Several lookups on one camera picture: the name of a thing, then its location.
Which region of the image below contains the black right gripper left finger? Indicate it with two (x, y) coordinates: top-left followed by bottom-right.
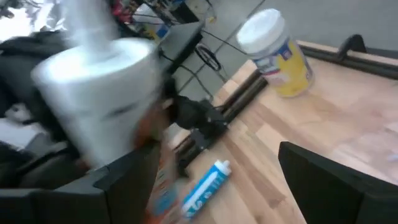
(92, 144), (163, 224)

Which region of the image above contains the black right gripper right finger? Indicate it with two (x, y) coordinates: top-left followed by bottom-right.
(277, 141), (398, 224)

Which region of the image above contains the orange sealant tube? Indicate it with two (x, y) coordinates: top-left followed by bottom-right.
(30, 0), (185, 224)

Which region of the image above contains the Lysol wipes canister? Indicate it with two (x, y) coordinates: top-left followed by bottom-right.
(236, 7), (315, 98)

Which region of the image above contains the blue silicone tube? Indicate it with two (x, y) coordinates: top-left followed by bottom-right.
(180, 159), (233, 220)

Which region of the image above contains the black chair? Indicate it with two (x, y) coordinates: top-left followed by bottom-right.
(0, 30), (91, 191)

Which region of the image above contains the black camera on bracket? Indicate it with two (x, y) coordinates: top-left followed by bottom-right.
(172, 95), (230, 156)

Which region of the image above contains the black table frame rail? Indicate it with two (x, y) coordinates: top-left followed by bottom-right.
(297, 43), (398, 81)
(174, 70), (269, 177)

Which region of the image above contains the black curved handle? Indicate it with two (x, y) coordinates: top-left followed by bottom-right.
(336, 34), (368, 62)

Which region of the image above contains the black coiled cable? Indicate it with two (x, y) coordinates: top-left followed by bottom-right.
(194, 42), (223, 72)

